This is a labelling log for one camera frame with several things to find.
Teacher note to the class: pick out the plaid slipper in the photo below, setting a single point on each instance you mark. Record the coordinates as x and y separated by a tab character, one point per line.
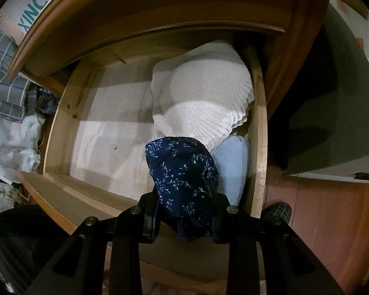
278	210

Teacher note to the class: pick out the navy floral underwear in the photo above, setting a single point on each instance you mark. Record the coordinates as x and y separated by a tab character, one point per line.
181	175

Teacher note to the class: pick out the white drawer liner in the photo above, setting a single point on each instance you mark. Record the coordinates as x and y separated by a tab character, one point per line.
110	135

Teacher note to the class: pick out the wooden nightstand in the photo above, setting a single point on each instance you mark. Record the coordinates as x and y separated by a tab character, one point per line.
141	6

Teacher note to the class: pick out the white knitted cloth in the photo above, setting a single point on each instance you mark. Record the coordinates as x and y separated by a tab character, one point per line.
203	98

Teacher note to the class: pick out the white leaf-print cloth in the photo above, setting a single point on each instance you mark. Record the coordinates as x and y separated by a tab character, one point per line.
9	141

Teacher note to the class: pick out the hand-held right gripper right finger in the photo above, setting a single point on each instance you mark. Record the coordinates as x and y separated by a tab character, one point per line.
220	221

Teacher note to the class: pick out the grey plaid cloth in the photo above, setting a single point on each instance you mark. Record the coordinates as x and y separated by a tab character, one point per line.
3	67

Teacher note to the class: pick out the wooden drawer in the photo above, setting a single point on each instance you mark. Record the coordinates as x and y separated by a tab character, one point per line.
80	196

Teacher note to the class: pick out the blue printed packet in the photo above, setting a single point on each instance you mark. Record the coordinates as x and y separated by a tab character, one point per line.
47	101

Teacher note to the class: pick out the person's dark trouser leg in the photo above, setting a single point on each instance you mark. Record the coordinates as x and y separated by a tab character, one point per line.
15	245

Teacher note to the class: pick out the white shoe box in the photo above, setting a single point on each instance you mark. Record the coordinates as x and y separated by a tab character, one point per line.
15	9

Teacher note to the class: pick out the light blue underwear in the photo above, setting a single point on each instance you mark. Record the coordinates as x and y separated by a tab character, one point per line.
230	166

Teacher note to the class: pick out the grey storage box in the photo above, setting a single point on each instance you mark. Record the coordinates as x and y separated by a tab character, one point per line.
341	113

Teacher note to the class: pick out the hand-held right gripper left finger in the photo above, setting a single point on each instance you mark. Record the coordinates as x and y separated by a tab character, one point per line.
147	218

